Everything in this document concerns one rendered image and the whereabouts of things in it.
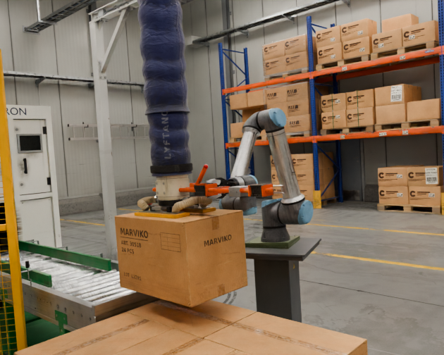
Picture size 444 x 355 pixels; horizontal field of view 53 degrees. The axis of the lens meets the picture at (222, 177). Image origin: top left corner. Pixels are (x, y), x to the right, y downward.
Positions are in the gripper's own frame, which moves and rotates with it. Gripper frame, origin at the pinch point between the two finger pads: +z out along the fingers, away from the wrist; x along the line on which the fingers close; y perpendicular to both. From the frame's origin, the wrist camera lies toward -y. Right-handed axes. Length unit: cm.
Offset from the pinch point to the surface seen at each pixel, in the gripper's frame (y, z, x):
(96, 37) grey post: 336, -162, 168
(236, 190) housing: -20.5, 3.4, 0.3
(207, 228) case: -3.7, 7.0, -18.0
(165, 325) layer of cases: 16, 21, -65
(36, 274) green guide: 147, 24, -58
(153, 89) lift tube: 25, 11, 52
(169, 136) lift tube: 19.7, 6.3, 27.5
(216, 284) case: -4.2, 3.7, -46.4
